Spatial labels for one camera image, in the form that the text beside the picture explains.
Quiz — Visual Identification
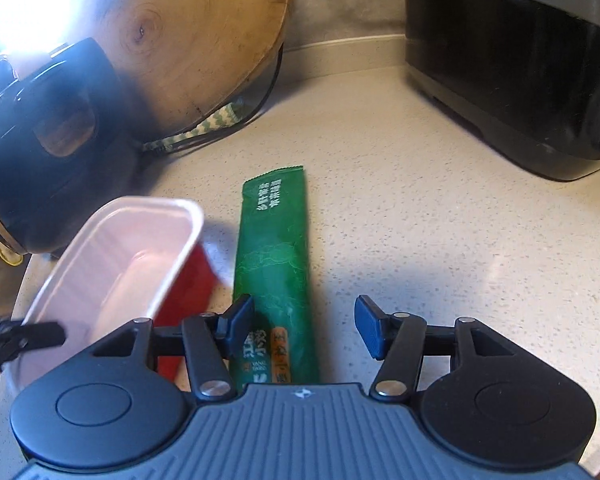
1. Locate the green chopstick packet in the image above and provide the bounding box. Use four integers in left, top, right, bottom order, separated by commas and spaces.
230, 166, 320, 389

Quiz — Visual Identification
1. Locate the red rectangular food tray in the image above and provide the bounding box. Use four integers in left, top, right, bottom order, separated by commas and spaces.
3, 196, 215, 396

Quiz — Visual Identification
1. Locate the yellow sink strainer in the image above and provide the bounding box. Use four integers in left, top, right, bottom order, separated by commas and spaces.
0, 241, 24, 268

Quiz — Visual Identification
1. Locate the dark blue rice cooker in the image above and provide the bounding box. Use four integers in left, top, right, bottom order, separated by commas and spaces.
0, 38, 140, 255

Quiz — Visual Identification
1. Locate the round wooden cutting board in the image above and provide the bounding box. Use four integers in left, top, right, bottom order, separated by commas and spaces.
64, 0, 291, 141

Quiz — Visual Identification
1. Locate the black box appliance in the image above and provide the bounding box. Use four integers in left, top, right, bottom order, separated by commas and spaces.
405, 0, 600, 181

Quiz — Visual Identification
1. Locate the black power cable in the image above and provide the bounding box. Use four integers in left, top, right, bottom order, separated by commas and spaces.
164, 0, 406, 154

